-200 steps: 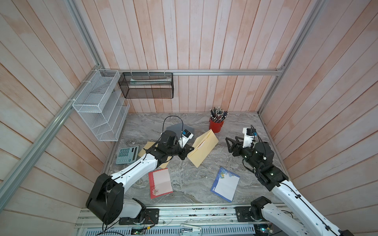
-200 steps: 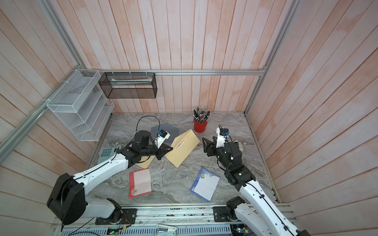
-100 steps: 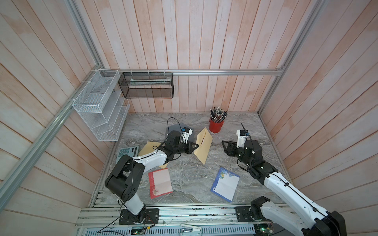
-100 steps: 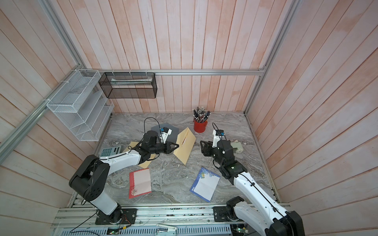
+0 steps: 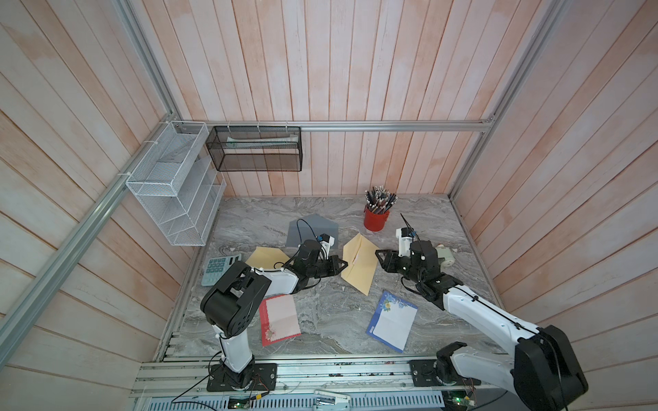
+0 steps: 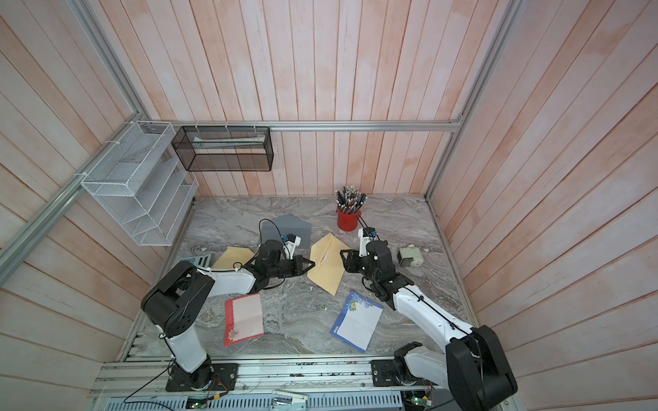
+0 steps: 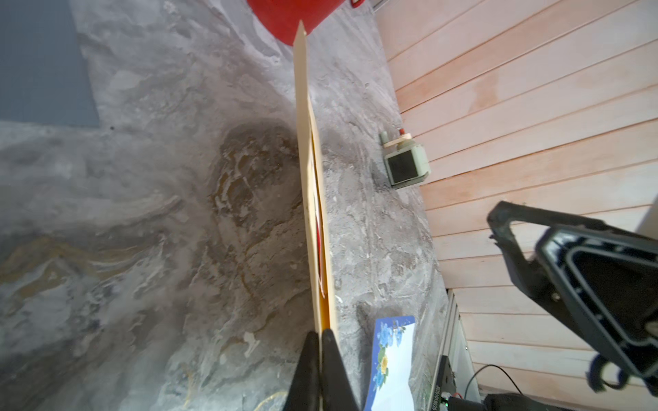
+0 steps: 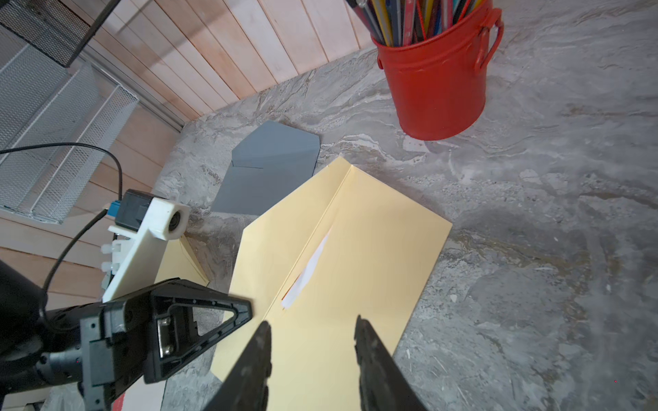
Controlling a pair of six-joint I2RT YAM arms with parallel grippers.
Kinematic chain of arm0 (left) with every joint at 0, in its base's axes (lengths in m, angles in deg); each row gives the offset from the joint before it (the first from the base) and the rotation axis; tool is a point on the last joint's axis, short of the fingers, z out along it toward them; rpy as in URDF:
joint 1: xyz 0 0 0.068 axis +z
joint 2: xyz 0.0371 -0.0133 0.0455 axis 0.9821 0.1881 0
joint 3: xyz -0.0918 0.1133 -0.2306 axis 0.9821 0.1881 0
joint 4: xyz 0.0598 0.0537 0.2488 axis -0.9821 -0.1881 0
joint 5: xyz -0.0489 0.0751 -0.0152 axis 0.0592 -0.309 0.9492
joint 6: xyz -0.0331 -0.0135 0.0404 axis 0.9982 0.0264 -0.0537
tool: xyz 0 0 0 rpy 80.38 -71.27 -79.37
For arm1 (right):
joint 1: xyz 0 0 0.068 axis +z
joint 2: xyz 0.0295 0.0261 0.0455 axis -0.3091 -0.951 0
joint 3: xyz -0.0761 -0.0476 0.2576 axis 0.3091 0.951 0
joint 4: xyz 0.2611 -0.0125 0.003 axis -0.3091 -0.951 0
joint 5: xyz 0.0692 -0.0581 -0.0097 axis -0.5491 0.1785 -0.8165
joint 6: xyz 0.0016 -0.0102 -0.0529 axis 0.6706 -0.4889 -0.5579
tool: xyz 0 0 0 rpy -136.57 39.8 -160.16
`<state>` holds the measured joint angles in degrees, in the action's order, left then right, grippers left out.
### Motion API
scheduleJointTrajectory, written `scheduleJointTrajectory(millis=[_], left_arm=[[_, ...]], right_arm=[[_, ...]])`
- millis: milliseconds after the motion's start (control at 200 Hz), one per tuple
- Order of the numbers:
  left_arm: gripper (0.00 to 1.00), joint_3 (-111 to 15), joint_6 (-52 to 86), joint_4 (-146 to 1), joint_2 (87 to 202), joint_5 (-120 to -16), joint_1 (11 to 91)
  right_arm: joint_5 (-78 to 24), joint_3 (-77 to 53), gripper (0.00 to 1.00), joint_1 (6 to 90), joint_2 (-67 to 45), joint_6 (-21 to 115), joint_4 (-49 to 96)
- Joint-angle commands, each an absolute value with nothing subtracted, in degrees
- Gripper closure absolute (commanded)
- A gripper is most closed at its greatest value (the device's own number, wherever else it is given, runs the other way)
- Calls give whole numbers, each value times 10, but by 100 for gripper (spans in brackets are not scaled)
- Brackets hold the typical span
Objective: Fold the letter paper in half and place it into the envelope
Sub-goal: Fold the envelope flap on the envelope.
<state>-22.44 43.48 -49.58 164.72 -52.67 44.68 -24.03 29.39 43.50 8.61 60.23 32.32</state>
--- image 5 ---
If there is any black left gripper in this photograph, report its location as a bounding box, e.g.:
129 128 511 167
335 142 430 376
307 255 349 277

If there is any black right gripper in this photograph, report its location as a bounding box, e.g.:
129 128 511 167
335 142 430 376
375 248 424 288

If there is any yellow envelope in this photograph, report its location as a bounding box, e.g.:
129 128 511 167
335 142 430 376
246 247 290 270
341 234 379 296

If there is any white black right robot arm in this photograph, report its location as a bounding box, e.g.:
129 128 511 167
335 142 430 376
375 236 589 410

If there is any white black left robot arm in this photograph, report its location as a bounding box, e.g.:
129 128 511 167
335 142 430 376
200 235 349 377

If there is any grey paper envelope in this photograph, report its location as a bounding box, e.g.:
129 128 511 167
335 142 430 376
285 214 339 248

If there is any blue bordered letter paper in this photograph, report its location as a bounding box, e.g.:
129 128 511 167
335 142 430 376
366 290 418 354

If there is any red pencil cup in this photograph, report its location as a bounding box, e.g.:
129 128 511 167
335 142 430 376
363 205 390 232

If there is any bunch of pencils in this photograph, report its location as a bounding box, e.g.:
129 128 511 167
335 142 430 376
365 186 398 214

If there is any teal desk calculator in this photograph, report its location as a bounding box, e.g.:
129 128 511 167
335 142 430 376
202 254 242 287

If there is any paper inside black basket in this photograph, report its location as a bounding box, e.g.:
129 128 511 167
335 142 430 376
224 135 299 149

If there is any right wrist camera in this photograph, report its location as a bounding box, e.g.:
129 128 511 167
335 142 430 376
396 227 416 257

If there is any aluminium frame rail front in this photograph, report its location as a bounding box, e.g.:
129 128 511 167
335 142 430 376
130 353 556 399

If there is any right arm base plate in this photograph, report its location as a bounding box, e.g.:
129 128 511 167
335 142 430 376
409 360 482 387

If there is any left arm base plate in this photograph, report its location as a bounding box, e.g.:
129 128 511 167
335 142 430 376
207 363 278 392

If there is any black mesh wall basket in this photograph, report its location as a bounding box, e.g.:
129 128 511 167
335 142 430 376
206 125 303 172

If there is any white wire mesh shelf rack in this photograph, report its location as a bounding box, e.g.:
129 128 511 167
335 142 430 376
127 122 226 247

